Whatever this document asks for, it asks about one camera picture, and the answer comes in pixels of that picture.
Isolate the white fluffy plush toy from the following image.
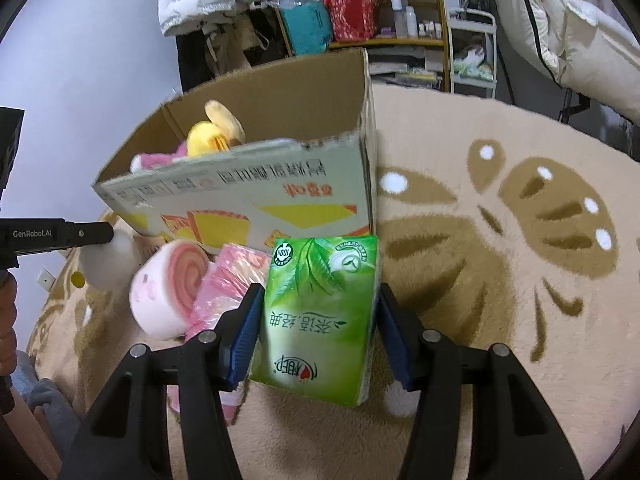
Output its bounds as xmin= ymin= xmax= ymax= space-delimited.
xmin=78 ymin=230 xmax=139 ymax=290

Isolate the pink roll plush pillow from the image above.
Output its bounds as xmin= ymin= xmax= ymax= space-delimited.
xmin=129 ymin=240 xmax=209 ymax=340

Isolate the pink plastic tissue pack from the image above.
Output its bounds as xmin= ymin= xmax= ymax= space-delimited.
xmin=167 ymin=242 xmax=274 ymax=428

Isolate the yellow bear plush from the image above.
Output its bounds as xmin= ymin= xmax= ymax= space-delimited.
xmin=186 ymin=100 xmax=246 ymax=157

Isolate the green tissue pack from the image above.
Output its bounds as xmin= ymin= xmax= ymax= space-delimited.
xmin=250 ymin=235 xmax=380 ymax=408

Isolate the person's left hand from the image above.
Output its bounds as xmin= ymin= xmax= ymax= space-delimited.
xmin=0 ymin=273 xmax=17 ymax=376

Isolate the pink purple plush toy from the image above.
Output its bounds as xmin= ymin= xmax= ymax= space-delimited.
xmin=129 ymin=142 xmax=186 ymax=174

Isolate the beige patterned rug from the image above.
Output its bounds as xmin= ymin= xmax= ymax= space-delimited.
xmin=26 ymin=84 xmax=639 ymax=479

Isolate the cardboard box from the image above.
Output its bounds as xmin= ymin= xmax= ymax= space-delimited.
xmin=93 ymin=49 xmax=376 ymax=252

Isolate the teal bag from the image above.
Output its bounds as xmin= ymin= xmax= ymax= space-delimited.
xmin=278 ymin=0 xmax=333 ymax=56

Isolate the white utility cart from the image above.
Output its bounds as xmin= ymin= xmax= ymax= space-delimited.
xmin=447 ymin=8 xmax=498 ymax=99

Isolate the red gift bag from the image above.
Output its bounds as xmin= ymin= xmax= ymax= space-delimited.
xmin=323 ymin=0 xmax=378 ymax=44

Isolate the cream padded chair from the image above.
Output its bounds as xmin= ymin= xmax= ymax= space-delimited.
xmin=496 ymin=0 xmax=639 ymax=124

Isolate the wooden shelf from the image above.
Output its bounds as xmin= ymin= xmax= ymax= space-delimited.
xmin=267 ymin=0 xmax=451 ymax=92

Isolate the white bottle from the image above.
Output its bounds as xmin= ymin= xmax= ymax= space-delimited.
xmin=390 ymin=0 xmax=408 ymax=39

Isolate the wall socket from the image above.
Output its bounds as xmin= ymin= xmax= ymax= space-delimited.
xmin=37 ymin=269 xmax=55 ymax=292

